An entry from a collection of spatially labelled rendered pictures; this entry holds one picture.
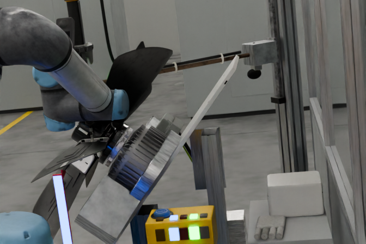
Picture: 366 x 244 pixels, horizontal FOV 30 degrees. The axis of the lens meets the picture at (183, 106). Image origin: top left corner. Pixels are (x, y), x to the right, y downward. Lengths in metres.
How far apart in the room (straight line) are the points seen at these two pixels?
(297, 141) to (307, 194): 0.28
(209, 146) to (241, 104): 5.43
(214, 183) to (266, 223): 0.20
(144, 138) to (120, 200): 0.20
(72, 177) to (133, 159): 0.22
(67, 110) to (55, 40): 0.37
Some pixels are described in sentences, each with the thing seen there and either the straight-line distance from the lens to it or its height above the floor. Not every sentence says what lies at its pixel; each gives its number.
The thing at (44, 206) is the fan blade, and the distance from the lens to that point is 2.19.
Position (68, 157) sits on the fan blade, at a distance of 1.87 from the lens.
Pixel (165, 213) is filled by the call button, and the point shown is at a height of 1.08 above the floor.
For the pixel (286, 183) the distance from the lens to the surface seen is 2.14.
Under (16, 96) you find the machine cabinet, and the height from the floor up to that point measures 0.23.
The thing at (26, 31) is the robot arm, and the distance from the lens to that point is 1.35.
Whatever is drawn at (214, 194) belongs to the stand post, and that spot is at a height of 0.96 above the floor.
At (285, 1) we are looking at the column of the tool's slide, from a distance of 2.29.
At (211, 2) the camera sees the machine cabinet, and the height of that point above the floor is 1.28.
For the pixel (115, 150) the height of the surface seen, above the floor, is 1.14.
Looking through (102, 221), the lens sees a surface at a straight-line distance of 1.99.
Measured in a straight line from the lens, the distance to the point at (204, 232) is 1.62.
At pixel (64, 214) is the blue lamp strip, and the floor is 1.09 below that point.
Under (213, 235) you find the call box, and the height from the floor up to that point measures 1.03.
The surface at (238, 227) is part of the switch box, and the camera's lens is 2.26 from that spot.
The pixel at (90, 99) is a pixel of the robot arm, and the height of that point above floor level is 1.38.
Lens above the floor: 1.65
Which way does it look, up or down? 11 degrees down
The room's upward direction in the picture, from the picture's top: 7 degrees counter-clockwise
